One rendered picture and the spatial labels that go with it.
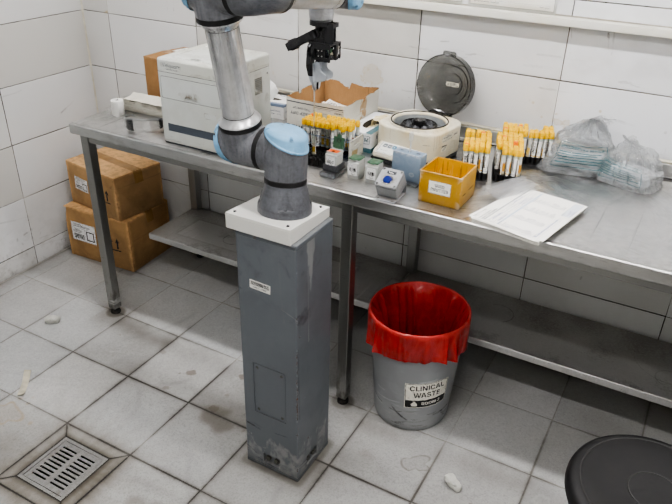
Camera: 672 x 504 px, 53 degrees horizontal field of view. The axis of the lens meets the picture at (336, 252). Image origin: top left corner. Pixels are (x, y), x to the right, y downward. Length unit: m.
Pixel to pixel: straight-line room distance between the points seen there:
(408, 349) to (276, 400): 0.46
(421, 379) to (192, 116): 1.18
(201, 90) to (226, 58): 0.61
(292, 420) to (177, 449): 0.49
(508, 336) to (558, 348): 0.18
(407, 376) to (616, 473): 0.93
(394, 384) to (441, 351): 0.22
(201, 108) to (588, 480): 1.62
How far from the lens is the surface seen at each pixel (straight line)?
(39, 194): 3.59
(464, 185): 2.02
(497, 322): 2.64
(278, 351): 2.01
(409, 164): 2.14
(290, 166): 1.78
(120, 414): 2.65
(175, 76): 2.41
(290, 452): 2.26
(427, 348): 2.23
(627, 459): 1.64
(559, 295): 2.78
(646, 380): 2.54
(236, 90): 1.79
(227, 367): 2.78
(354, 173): 2.18
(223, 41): 1.74
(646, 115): 2.47
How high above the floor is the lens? 1.73
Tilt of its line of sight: 29 degrees down
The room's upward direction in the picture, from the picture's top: 2 degrees clockwise
